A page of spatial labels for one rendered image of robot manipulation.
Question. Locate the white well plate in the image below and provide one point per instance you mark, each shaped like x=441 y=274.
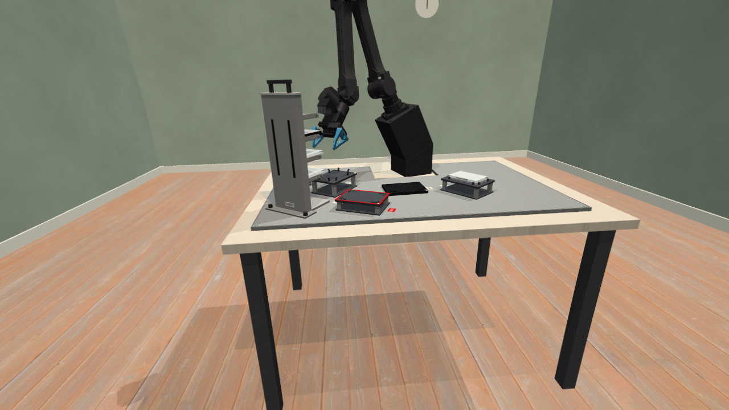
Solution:
x=312 y=152
x=313 y=171
x=467 y=177

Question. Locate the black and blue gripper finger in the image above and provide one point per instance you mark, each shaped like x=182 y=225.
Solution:
x=318 y=140
x=342 y=135

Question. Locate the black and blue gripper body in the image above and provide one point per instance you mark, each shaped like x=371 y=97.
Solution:
x=327 y=131

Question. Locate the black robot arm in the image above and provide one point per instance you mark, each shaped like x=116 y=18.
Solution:
x=348 y=91

